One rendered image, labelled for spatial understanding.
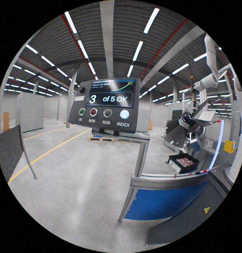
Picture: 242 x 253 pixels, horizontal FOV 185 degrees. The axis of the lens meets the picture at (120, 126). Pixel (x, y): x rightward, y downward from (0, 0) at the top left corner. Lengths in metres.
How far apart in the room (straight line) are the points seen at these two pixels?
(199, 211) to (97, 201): 1.10
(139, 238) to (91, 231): 0.50
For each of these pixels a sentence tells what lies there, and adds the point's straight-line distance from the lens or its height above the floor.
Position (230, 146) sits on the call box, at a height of 1.03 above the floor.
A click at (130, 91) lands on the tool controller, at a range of 0.24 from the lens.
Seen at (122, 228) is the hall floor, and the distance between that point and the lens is 1.12.
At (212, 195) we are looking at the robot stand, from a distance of 0.45.
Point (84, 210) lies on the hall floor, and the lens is 1.20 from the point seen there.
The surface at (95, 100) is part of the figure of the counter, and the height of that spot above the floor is 1.16.
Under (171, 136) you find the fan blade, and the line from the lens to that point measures 0.78.
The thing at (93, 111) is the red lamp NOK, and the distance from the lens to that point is 0.24.
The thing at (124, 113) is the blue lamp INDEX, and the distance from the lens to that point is 0.20.
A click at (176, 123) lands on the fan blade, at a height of 1.11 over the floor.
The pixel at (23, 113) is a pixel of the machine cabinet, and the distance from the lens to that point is 5.56.
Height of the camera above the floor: 1.11
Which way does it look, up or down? 7 degrees down
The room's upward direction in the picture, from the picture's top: 6 degrees clockwise
